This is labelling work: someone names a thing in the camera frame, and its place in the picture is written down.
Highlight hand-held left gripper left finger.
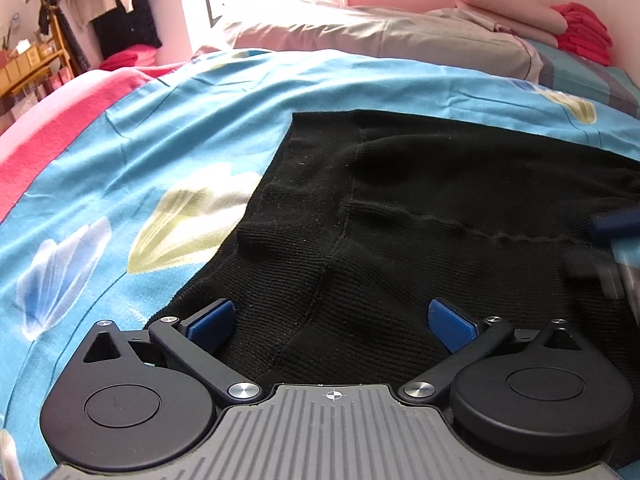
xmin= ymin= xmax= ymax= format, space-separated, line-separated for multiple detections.
xmin=80 ymin=299 xmax=262 ymax=404

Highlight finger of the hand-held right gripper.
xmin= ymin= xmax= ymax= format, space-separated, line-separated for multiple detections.
xmin=565 ymin=246 xmax=640 ymax=323
xmin=586 ymin=210 xmax=640 ymax=247

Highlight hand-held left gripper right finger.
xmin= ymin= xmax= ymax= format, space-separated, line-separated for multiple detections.
xmin=398 ymin=298 xmax=586 ymax=405

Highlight black knit pants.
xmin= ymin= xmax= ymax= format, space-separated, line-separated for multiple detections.
xmin=146 ymin=108 xmax=640 ymax=466

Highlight striped blue pillow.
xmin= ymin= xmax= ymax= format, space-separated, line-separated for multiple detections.
xmin=529 ymin=42 xmax=640 ymax=121

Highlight stack of folded red cloth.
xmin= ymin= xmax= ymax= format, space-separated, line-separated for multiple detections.
xmin=549 ymin=2 xmax=614 ymax=67

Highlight blue floral duvet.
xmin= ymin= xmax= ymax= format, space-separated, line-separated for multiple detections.
xmin=0 ymin=49 xmax=640 ymax=480

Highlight folded pink blanket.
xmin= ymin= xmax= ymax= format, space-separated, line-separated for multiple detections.
xmin=454 ymin=0 xmax=570 ymax=50

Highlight pink red blanket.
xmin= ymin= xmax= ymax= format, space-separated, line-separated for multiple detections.
xmin=0 ymin=66 xmax=173 ymax=222

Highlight red cloth pile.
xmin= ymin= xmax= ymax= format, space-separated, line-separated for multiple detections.
xmin=99 ymin=44 xmax=162 ymax=72

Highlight grey pink pillow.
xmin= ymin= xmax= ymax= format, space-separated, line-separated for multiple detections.
xmin=192 ymin=2 xmax=545 ymax=82

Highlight wooden shelf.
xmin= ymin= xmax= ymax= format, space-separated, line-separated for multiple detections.
xmin=0 ymin=10 xmax=76 ymax=98

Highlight hanging black garment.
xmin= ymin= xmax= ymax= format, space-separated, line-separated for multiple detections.
xmin=91 ymin=0 xmax=164 ymax=62

